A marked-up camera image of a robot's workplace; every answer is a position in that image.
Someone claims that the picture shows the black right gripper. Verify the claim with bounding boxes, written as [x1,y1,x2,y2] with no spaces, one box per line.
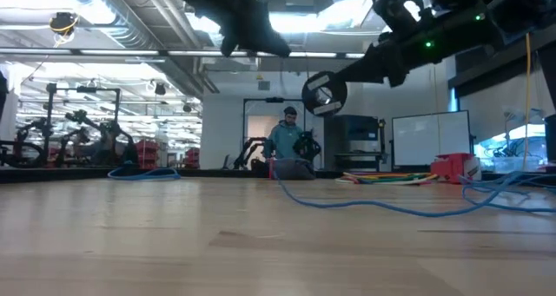
[337,0,509,89]

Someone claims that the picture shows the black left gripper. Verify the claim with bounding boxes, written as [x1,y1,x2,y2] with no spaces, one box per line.
[173,0,292,57]

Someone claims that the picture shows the long thin blue cord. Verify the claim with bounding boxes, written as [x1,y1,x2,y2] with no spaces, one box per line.
[271,169,556,219]

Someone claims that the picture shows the dark blue cabinet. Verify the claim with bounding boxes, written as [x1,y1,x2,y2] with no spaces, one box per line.
[323,115,387,172]

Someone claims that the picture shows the white whiteboard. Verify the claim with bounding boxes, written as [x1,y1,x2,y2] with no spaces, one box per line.
[390,109,474,169]

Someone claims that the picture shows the person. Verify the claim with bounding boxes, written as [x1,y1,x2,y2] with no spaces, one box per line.
[265,106,305,161]

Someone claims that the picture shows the red box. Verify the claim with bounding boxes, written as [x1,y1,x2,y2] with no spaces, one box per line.
[429,152,482,185]

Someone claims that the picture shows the grey and red pouch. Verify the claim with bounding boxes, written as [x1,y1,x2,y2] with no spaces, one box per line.
[268,156,317,181]

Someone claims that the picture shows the red storage bins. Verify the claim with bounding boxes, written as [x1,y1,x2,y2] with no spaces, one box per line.
[184,147,202,169]
[135,138,161,168]

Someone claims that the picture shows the clear plastic tub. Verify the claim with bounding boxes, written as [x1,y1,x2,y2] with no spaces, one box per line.
[493,155,547,174]

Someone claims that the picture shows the long ceiling light bar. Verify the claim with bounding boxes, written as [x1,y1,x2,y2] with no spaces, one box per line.
[0,47,366,63]

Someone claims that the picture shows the background robot workstation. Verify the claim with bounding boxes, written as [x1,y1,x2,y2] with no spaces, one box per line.
[0,82,140,169]

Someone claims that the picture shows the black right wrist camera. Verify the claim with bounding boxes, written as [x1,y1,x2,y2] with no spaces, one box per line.
[372,0,412,33]

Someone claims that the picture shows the black background gantry frame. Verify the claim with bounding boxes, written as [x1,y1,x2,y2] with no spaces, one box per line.
[241,95,308,171]

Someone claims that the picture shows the multicoloured wire bundle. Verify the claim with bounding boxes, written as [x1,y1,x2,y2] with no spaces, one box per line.
[334,170,440,187]

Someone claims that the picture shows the silver ventilation duct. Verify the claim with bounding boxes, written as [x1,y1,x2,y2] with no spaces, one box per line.
[45,0,221,98]

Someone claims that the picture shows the hanging yellow cable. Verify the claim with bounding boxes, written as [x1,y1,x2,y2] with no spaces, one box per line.
[523,33,533,172]

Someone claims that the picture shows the coiled blue cord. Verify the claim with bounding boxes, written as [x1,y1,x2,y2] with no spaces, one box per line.
[107,165,182,182]

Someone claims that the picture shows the yellow ceiling cord reel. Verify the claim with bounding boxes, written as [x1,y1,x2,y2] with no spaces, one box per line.
[48,11,80,37]

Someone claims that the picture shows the black aluminium table frame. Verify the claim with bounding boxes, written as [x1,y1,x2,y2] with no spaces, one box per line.
[0,166,556,185]

